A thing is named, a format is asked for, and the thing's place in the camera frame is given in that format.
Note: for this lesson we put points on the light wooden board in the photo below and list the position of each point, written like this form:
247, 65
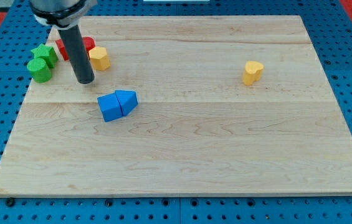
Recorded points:
197, 130

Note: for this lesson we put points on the blue triangle block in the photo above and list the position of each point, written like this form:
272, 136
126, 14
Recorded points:
128, 100

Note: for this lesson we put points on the blue cube block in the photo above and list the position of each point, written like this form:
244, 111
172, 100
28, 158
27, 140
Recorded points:
110, 107

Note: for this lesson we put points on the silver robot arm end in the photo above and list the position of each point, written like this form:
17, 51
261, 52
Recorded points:
62, 14

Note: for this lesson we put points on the yellow hexagon block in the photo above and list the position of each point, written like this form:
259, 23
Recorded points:
99, 58

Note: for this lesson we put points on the yellow heart block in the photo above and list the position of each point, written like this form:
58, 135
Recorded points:
252, 72

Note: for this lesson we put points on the green star block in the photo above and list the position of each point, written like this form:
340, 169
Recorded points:
47, 53

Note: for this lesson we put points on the red block left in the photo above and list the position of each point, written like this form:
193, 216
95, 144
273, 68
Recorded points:
61, 48

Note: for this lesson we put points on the green cylinder block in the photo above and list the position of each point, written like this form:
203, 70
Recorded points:
39, 70

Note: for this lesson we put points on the red cylinder block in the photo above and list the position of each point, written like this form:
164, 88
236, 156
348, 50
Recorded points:
89, 43

